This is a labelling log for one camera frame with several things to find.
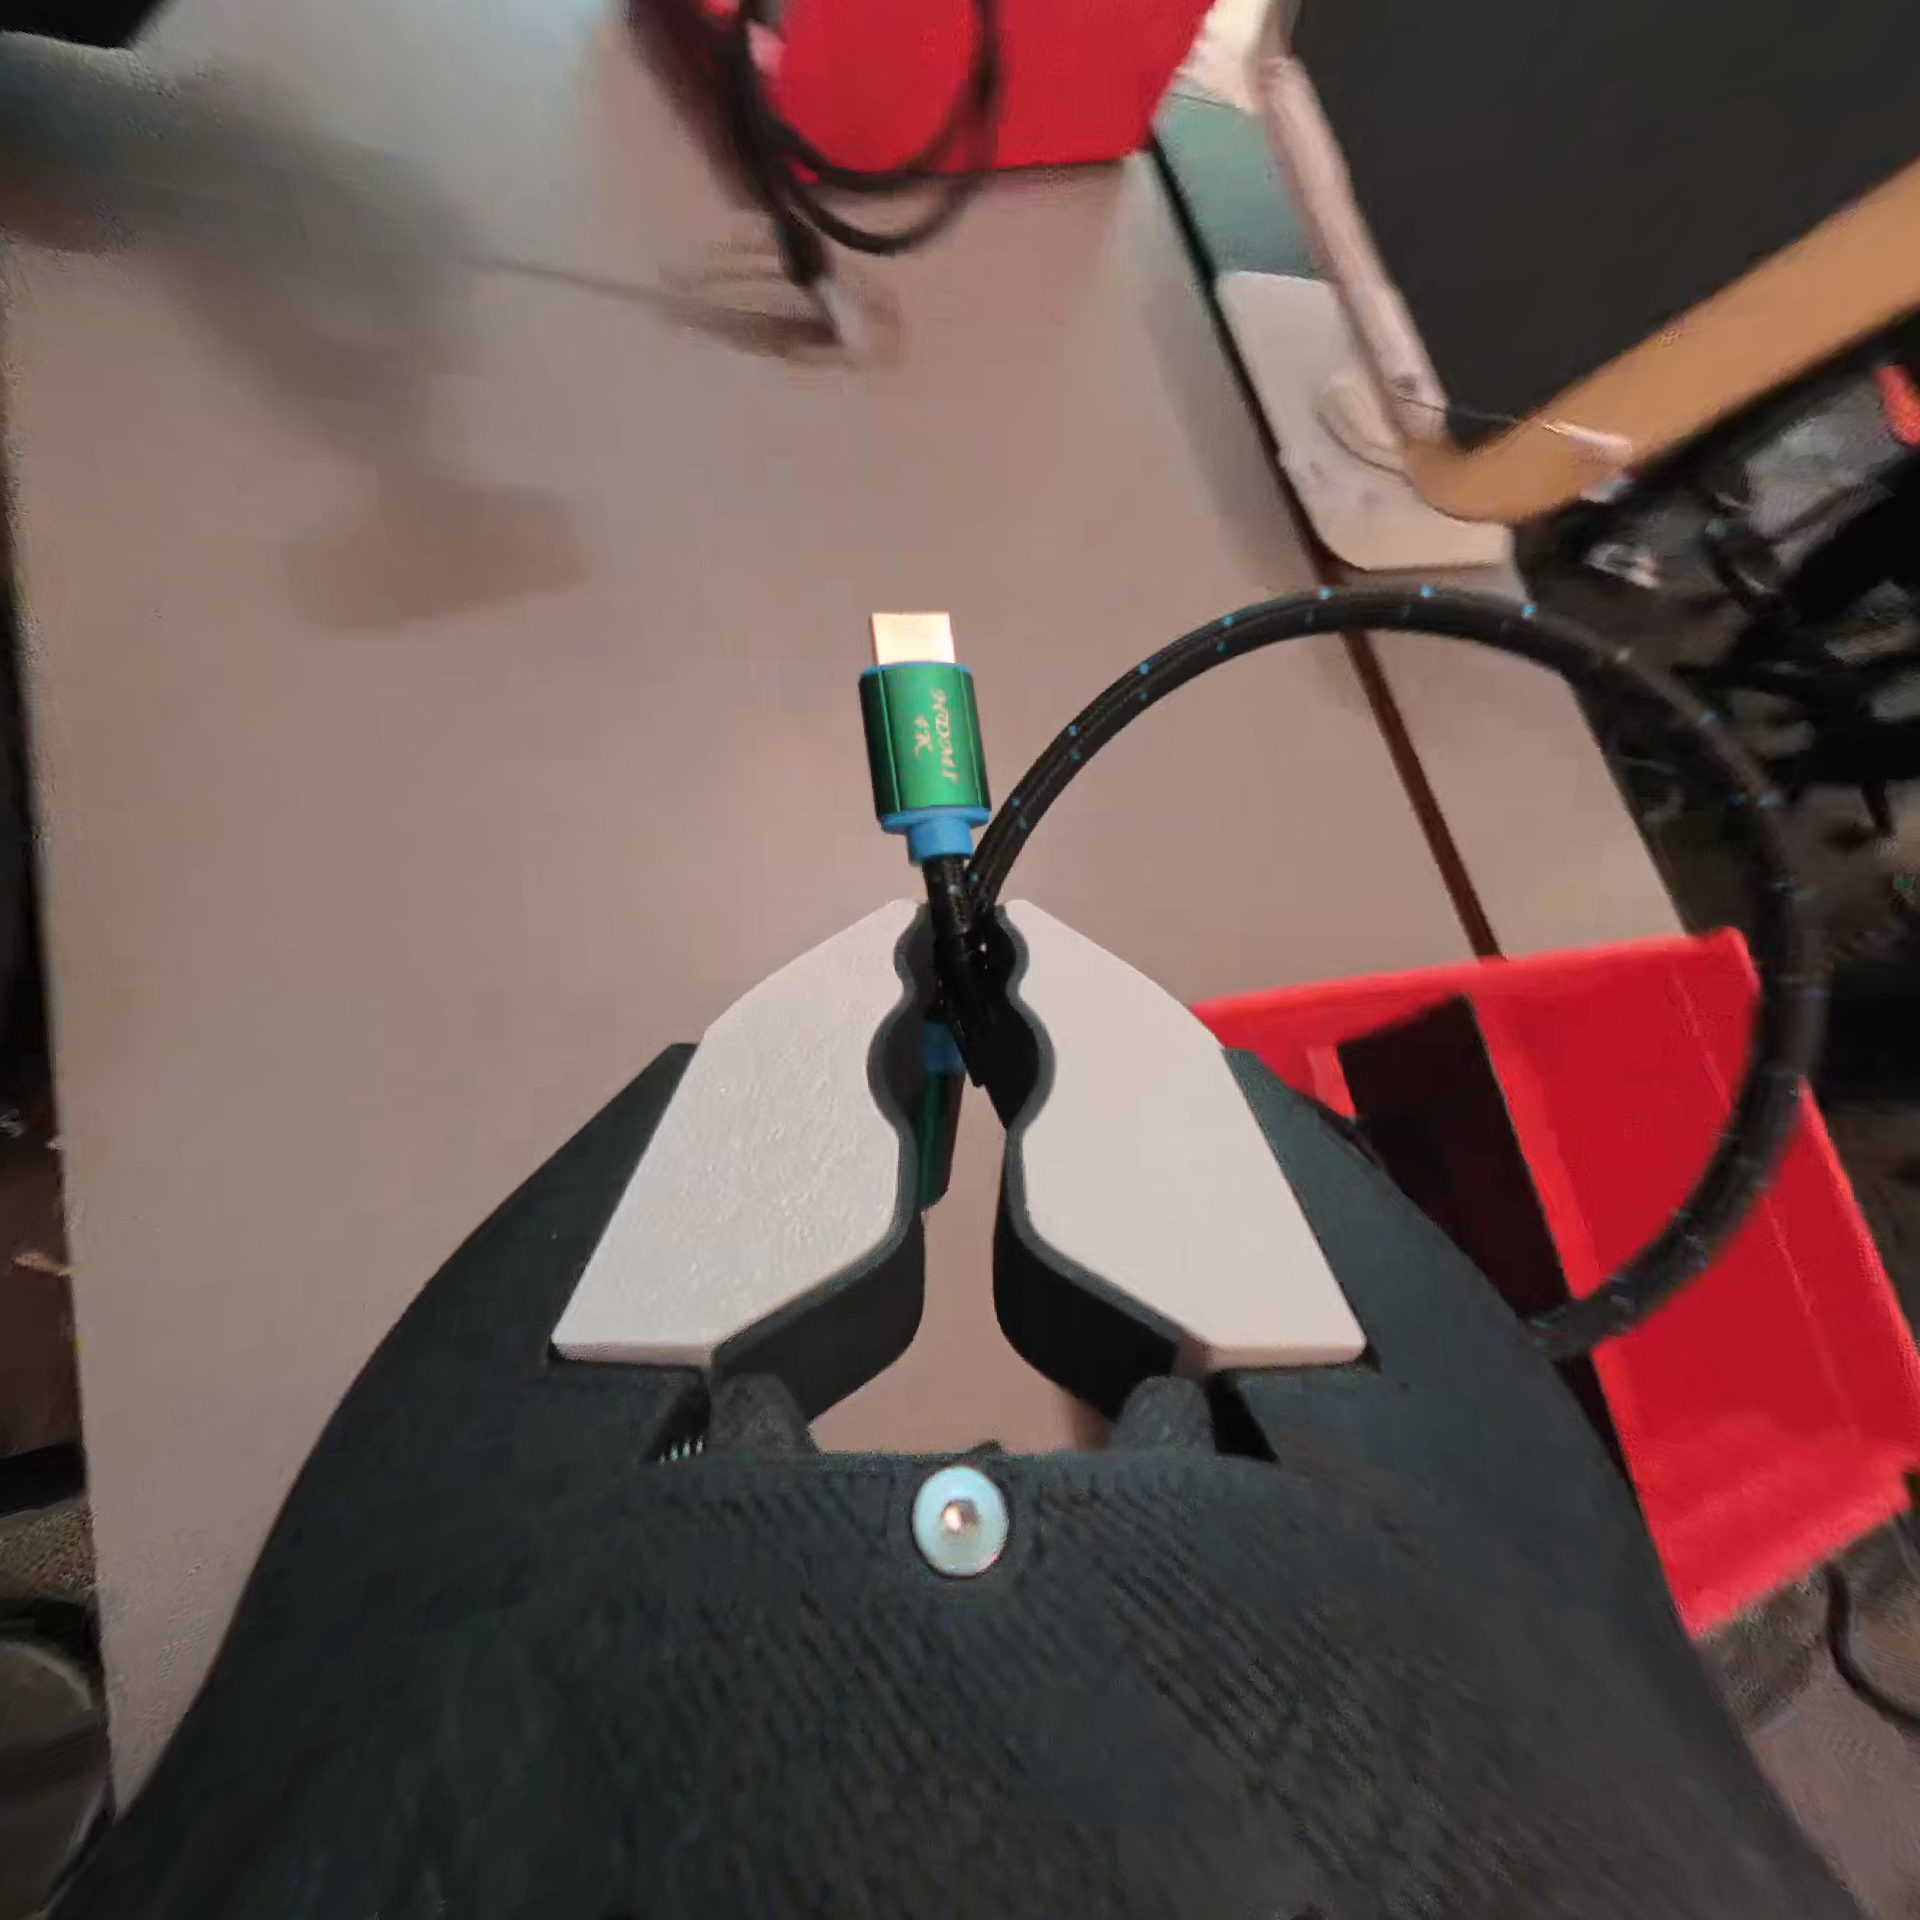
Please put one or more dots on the grey desk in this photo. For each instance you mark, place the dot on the grey desk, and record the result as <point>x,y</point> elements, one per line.
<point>1500,781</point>
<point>524,839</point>

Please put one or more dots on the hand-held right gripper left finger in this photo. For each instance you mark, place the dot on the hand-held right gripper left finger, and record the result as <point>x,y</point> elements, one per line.
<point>735,1184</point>

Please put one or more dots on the white board stand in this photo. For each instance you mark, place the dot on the white board stand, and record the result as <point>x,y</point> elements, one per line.
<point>1396,510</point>

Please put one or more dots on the red bin with black divider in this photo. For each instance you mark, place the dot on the red bin with black divider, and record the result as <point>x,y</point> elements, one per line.
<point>1724,1349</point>

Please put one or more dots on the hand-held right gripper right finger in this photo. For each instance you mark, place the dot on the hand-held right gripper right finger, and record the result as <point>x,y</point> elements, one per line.
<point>1185,1201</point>

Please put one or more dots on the red plastic bin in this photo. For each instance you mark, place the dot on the red plastic bin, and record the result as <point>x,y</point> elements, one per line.
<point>1080,90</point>

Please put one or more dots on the black tablet on stand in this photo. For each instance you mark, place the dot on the black tablet on stand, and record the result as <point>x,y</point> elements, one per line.
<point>1575,194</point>

